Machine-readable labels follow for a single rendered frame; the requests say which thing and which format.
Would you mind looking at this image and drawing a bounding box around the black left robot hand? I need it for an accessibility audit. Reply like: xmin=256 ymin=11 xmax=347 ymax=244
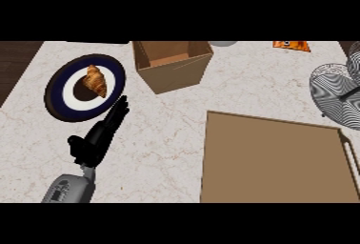
xmin=67 ymin=94 xmax=132 ymax=169

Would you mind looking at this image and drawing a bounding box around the brown wooden tray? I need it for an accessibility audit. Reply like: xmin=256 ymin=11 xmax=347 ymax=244
xmin=200 ymin=110 xmax=360 ymax=204

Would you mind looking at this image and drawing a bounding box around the dark blue and white plate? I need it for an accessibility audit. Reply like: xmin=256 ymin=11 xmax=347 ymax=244
xmin=45 ymin=53 xmax=129 ymax=123

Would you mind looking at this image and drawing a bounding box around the golden brown croissant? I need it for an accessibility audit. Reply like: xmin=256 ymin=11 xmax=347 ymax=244
xmin=82 ymin=64 xmax=110 ymax=99

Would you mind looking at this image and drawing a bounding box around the open brown cardboard box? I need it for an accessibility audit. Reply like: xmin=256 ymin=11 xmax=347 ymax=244
xmin=132 ymin=41 xmax=216 ymax=95

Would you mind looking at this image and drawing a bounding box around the grey round bowl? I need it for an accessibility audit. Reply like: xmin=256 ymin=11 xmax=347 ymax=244
xmin=207 ymin=41 xmax=240 ymax=48

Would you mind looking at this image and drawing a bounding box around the orange snack packet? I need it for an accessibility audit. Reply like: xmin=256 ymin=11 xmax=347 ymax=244
xmin=272 ymin=41 xmax=313 ymax=53

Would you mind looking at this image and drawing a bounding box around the tiered wire basket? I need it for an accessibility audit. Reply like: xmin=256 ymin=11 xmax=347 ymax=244
xmin=309 ymin=41 xmax=360 ymax=132

